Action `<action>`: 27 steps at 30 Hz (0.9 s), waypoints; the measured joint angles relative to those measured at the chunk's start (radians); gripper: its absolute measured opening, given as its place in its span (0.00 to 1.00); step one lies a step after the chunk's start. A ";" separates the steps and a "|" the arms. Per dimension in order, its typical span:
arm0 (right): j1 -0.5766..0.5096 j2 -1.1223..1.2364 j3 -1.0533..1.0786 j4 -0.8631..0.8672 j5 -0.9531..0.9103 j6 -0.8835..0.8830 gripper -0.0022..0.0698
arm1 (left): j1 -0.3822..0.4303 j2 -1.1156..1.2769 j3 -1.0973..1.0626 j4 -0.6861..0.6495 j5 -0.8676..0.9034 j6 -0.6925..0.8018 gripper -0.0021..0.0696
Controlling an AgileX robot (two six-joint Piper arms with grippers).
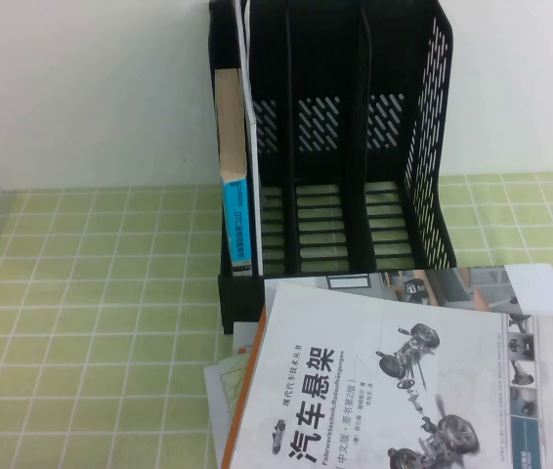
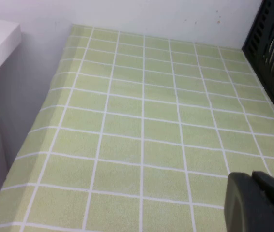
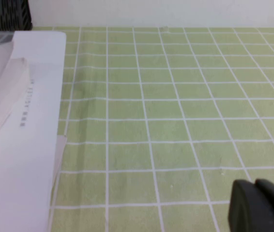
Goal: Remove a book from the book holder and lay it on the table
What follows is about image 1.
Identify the thick book with blue spine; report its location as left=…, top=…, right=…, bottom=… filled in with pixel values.
left=214, top=67, right=259, bottom=278

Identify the white car suspension book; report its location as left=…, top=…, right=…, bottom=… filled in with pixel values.
left=220, top=278, right=553, bottom=469

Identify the black plastic book holder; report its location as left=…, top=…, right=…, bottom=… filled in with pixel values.
left=206, top=0, right=458, bottom=336

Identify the small white booklet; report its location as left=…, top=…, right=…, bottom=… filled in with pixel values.
left=232, top=320, right=261, bottom=359

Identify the green map sheet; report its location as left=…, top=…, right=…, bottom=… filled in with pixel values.
left=214, top=352, right=254, bottom=427

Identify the plain white paper sheet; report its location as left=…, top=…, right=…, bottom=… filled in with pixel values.
left=202, top=361, right=239, bottom=469

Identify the magazine with grey photo cover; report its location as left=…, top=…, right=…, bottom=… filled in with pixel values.
left=263, top=263, right=553, bottom=320

